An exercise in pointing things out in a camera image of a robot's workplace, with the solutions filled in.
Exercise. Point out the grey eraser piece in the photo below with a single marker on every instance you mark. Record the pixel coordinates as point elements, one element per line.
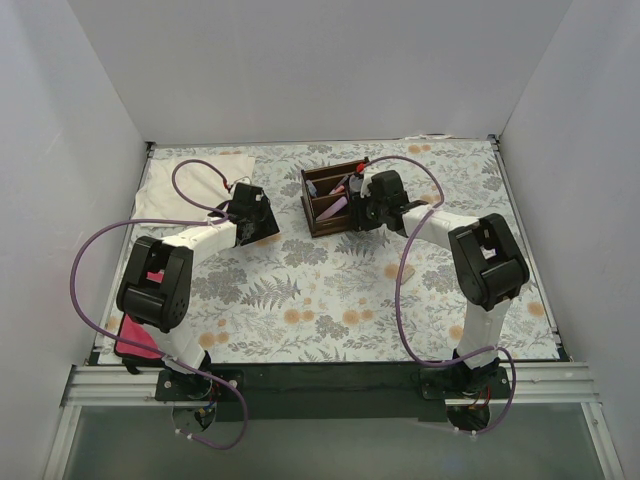
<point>407,273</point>

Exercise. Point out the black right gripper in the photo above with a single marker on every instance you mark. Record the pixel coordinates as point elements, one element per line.
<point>357,209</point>

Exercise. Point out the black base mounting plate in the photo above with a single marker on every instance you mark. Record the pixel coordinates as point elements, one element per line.
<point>305,391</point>

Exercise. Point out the purple pink highlighter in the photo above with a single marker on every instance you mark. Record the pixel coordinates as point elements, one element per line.
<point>333,209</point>

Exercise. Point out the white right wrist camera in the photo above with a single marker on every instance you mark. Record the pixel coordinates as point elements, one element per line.
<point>359,184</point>

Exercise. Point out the pink capped white pen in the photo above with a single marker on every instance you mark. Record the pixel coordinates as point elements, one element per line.
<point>340,186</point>

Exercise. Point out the pink cloth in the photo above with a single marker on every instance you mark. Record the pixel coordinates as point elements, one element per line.
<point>134,357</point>

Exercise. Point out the floral table mat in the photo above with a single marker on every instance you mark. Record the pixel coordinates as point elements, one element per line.
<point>294,298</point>

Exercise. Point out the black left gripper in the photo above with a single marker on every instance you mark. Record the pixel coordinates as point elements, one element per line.
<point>267,215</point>

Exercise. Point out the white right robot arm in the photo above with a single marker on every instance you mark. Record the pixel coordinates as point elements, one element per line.
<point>489,265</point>

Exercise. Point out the white folded cloth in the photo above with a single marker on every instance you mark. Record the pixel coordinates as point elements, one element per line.
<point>185,188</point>

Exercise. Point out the brown wooden desk organizer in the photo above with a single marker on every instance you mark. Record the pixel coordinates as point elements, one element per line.
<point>325,179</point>

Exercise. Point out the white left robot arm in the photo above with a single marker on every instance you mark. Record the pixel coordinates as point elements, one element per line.
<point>156,286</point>

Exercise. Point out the aluminium frame rail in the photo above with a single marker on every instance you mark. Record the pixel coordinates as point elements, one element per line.
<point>553,427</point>

